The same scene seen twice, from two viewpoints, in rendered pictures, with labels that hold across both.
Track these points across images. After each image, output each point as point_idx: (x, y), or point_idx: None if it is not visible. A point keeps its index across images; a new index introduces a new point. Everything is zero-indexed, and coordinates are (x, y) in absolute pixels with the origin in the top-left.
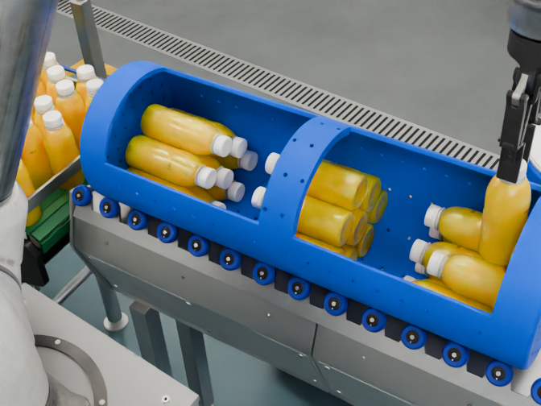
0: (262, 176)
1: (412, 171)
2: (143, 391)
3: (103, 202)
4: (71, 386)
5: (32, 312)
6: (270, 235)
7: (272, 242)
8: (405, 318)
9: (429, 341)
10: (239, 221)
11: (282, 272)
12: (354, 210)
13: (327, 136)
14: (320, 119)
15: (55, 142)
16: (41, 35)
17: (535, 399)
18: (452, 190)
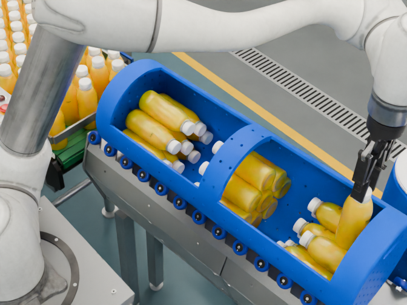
0: None
1: (309, 170)
2: (101, 282)
3: (107, 146)
4: (58, 270)
5: (45, 216)
6: (203, 197)
7: (205, 202)
8: (279, 269)
9: (295, 285)
10: (186, 183)
11: None
12: (263, 190)
13: (253, 140)
14: (253, 126)
15: (84, 98)
16: (72, 66)
17: None
18: (333, 189)
